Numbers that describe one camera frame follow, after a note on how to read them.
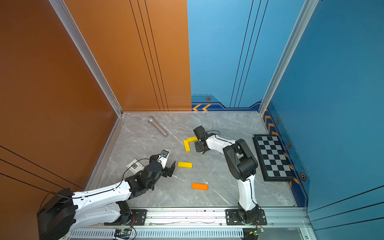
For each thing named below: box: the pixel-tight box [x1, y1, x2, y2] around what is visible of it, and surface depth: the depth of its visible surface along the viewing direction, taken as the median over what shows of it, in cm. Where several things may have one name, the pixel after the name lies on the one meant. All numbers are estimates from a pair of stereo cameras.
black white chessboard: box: [252, 134, 294, 182], surface depth 91 cm
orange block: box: [191, 182, 209, 191], surface depth 85 cm
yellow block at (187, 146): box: [183, 139, 191, 153], surface depth 101 cm
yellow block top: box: [187, 136, 198, 143], surface depth 105 cm
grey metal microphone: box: [147, 117, 169, 138], surface depth 112 cm
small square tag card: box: [126, 159, 145, 175], surface depth 91 cm
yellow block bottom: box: [177, 161, 193, 169], surface depth 92 cm
